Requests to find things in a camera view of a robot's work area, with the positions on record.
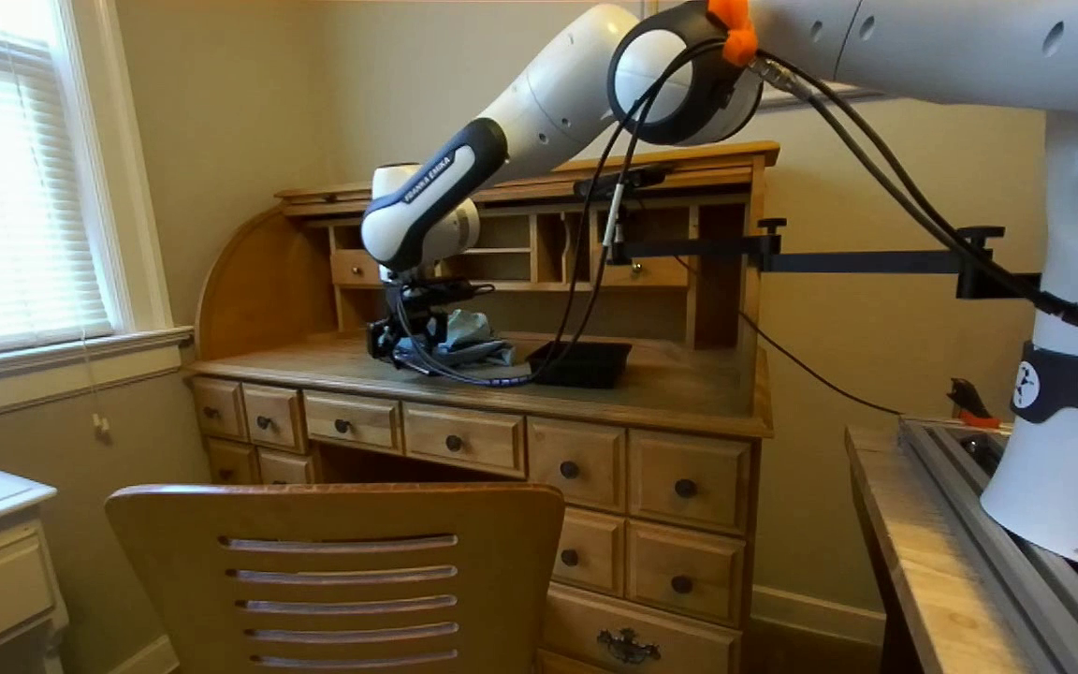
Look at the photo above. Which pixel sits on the wooden roll-top desk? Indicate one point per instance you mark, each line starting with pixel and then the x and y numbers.
pixel 637 392

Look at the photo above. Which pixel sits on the white window frame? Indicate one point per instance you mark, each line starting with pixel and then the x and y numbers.
pixel 127 189

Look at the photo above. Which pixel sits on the black stereo camera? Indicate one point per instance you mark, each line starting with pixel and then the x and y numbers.
pixel 637 176

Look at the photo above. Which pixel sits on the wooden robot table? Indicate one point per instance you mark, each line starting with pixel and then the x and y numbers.
pixel 924 562

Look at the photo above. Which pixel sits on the black plastic tray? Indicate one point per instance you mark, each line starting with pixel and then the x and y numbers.
pixel 576 360

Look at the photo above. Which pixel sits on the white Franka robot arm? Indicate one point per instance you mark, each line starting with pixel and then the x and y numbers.
pixel 938 49

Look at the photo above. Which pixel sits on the white window blinds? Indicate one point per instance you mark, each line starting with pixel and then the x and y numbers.
pixel 16 189

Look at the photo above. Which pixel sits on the aluminium rail frame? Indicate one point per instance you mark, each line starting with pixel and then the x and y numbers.
pixel 1063 625

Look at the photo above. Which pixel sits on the wooden slatted chair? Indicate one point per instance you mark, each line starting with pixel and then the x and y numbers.
pixel 189 562

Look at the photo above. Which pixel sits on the wall outlet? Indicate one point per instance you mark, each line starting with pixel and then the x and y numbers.
pixel 97 430

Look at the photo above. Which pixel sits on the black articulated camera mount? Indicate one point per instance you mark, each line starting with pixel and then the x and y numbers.
pixel 862 259

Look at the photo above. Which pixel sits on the small wooden hutch drawer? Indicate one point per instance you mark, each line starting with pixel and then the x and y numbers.
pixel 661 273
pixel 346 268

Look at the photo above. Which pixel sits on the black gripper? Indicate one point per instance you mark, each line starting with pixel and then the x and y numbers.
pixel 422 310

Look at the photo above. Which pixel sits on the crumpled blue cloth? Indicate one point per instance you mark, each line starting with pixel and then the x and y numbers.
pixel 485 332

